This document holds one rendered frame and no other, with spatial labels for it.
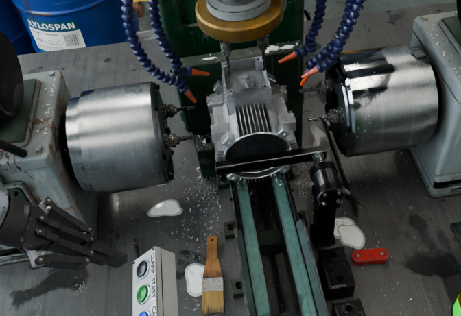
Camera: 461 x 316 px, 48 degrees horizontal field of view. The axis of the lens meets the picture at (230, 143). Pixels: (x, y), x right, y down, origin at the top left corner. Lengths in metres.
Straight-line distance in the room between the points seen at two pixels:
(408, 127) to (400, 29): 0.78
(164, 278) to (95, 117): 0.39
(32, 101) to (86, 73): 0.67
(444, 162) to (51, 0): 1.93
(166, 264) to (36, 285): 0.48
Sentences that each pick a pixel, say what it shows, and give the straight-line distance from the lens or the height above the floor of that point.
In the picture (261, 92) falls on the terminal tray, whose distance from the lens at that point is 1.17.
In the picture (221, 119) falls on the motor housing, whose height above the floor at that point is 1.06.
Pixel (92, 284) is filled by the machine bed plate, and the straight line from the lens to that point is 1.34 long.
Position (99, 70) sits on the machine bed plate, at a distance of 1.89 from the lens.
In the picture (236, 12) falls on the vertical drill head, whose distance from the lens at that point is 1.04.
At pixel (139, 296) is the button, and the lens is 0.98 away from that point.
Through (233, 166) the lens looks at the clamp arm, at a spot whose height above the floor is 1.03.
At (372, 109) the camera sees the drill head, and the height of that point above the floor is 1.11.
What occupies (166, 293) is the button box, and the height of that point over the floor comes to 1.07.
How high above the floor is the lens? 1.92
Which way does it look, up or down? 47 degrees down
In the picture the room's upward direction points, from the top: 7 degrees counter-clockwise
